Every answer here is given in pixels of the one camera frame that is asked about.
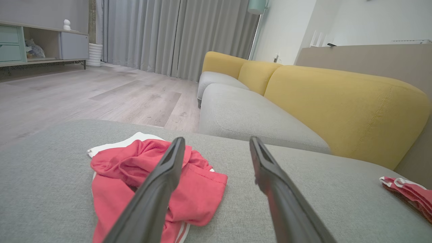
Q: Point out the small yellow sofa backrest cushion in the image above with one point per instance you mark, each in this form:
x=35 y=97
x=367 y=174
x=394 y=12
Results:
x=219 y=62
x=256 y=76

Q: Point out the grey sofa seat cushion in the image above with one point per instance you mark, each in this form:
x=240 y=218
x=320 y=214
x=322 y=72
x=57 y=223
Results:
x=249 y=114
x=216 y=79

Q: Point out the teal shade floor lamp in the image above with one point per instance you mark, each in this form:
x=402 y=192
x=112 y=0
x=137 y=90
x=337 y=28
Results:
x=257 y=6

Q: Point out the small white figurine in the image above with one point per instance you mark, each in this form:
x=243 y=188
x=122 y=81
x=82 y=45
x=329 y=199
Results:
x=66 y=24

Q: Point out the grey curtain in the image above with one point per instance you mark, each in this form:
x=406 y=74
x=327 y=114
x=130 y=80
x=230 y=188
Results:
x=168 y=33

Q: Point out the large grey sofa chaise cushion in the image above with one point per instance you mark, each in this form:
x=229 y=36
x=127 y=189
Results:
x=50 y=189

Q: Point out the red shorts with white stripe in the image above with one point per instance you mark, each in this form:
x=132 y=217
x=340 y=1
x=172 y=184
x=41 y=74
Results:
x=411 y=192

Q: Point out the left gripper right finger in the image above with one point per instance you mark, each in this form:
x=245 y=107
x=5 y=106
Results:
x=287 y=209

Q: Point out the white router with antennas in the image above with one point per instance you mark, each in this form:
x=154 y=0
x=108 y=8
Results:
x=317 y=38

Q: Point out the white ribbed plant pot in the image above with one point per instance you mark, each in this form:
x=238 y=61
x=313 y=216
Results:
x=94 y=54

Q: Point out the grey plush toy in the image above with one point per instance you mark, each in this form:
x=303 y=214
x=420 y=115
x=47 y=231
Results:
x=33 y=49

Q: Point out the flat white device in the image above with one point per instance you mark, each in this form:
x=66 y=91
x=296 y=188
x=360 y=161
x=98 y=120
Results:
x=411 y=41

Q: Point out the red and white jersey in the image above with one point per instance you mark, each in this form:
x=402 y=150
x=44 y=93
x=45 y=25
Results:
x=199 y=199

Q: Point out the grey and teal tv cabinet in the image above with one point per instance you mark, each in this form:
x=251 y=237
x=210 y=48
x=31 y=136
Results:
x=72 y=45

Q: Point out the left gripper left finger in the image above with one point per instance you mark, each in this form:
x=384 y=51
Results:
x=148 y=202

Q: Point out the large yellow sofa backrest cushion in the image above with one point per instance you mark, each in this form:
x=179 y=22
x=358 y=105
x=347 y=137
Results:
x=337 y=108

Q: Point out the white wall socket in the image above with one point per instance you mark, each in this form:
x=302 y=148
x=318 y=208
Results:
x=276 y=58

